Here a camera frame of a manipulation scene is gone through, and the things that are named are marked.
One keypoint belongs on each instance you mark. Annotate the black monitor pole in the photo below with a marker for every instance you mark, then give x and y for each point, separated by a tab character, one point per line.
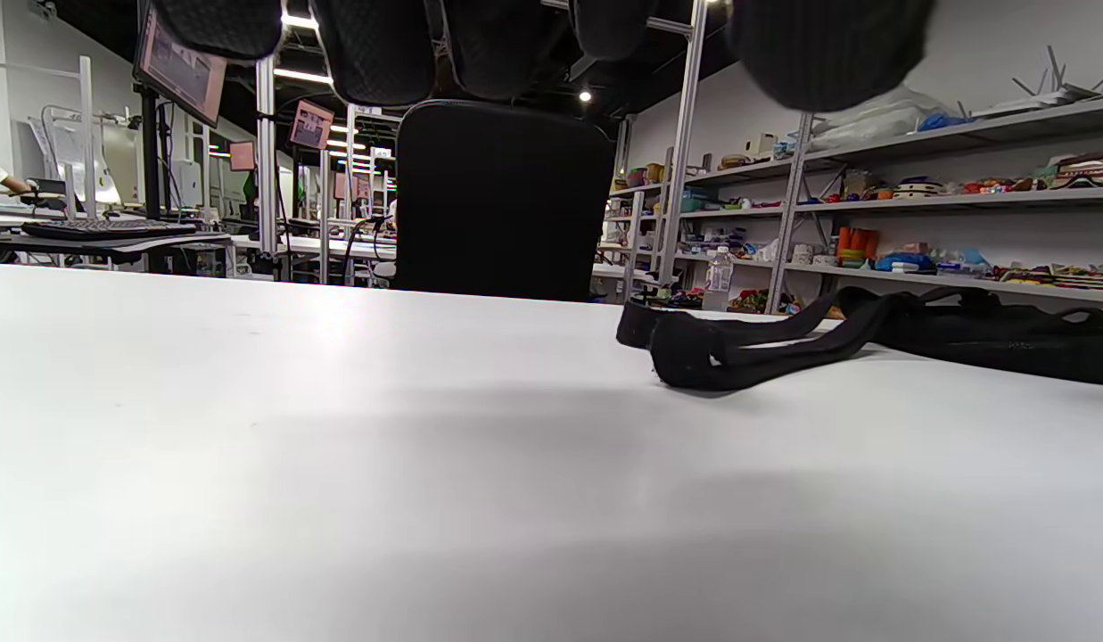
152	160

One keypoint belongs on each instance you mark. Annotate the clear water bottle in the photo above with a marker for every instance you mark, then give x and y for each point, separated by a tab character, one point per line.
719	276

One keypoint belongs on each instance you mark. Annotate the white background desk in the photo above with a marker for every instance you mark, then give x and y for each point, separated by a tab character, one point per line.
301	245

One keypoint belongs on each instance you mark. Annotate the person's left hand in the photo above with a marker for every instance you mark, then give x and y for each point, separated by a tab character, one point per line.
819	53

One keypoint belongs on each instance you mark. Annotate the black office chair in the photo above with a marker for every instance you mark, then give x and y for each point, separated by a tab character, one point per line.
502	205

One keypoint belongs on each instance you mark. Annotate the assorted colourful shelf items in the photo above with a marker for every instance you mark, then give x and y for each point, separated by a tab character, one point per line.
859	242

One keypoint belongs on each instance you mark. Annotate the small pink-screen monitor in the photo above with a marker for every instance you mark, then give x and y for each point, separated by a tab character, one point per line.
311	125
242	156

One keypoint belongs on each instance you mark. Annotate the large computer monitor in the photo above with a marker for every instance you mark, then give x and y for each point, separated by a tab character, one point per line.
181	71

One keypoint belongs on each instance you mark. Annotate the black keyboard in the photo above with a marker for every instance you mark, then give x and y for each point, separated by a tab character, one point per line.
105	229

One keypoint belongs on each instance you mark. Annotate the grey shelving rack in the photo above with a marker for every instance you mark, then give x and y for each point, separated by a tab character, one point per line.
961	135

